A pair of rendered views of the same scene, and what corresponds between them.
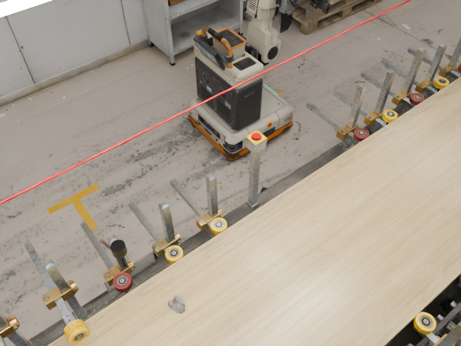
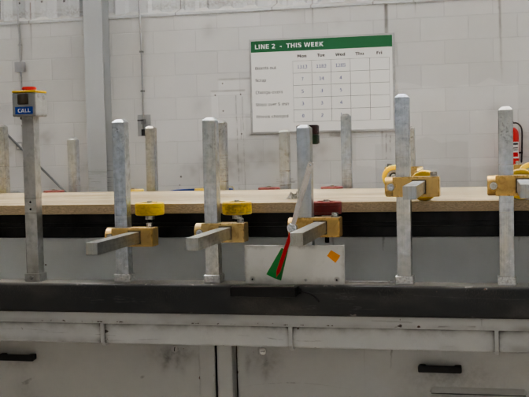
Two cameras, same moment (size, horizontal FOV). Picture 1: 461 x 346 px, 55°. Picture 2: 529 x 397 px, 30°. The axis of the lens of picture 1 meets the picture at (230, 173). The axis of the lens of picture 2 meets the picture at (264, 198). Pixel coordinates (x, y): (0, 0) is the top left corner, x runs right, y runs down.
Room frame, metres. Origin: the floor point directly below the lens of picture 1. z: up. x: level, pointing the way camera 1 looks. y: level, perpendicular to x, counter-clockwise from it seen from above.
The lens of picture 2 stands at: (2.67, 2.37, 1.05)
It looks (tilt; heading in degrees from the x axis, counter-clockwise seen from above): 3 degrees down; 231
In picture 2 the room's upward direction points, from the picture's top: 1 degrees counter-clockwise
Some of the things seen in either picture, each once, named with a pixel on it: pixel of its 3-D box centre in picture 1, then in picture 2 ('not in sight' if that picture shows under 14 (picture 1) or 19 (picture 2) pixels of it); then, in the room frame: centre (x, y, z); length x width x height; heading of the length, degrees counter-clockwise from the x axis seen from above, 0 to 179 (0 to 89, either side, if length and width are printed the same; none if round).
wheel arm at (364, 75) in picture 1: (388, 90); not in sight; (2.24, -1.01, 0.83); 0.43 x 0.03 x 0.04; 37
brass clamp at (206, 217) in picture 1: (209, 218); (131, 236); (1.26, 0.11, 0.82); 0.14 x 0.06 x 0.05; 127
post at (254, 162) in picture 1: (254, 178); (32, 198); (1.44, -0.12, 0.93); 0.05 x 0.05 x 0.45; 37
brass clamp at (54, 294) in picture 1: (60, 294); (412, 186); (0.81, 0.70, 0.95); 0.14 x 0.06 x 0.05; 127
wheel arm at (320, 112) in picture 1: (333, 123); not in sight; (1.94, -0.62, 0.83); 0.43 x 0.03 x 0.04; 37
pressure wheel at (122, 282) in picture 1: (124, 285); (327, 220); (0.89, 0.47, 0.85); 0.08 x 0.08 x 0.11
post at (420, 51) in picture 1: (409, 82); not in sight; (2.19, -1.10, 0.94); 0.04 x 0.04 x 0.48; 37
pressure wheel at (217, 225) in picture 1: (219, 230); (149, 221); (1.17, 0.06, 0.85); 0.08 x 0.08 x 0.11
